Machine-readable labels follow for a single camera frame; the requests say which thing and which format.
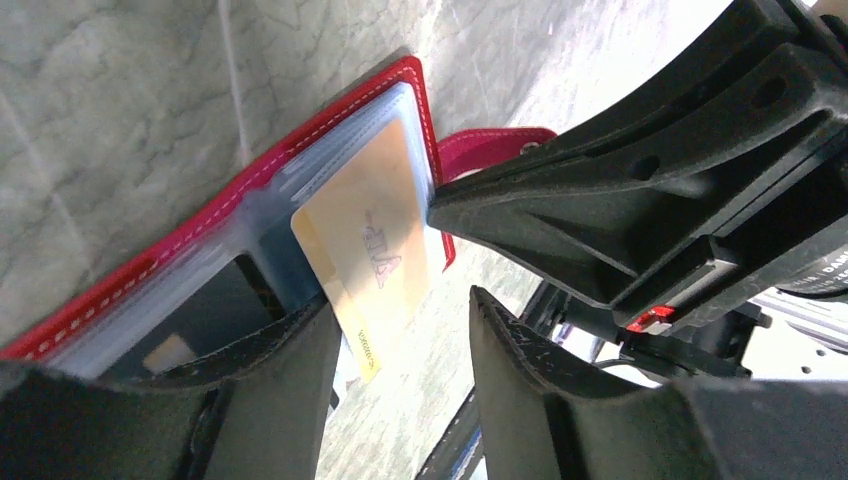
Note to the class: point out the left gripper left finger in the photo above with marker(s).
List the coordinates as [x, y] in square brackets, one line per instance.
[255, 409]

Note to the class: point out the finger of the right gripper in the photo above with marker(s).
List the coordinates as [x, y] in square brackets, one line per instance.
[742, 36]
[791, 86]

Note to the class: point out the gold credit card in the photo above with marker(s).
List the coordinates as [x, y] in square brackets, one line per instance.
[363, 235]

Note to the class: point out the black credit card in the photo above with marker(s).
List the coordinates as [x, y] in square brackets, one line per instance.
[235, 302]

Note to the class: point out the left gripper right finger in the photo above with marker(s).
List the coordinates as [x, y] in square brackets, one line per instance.
[546, 414]

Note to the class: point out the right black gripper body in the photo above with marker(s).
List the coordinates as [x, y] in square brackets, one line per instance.
[657, 244]

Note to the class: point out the red leather card holder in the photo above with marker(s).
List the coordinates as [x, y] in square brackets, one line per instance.
[252, 215]

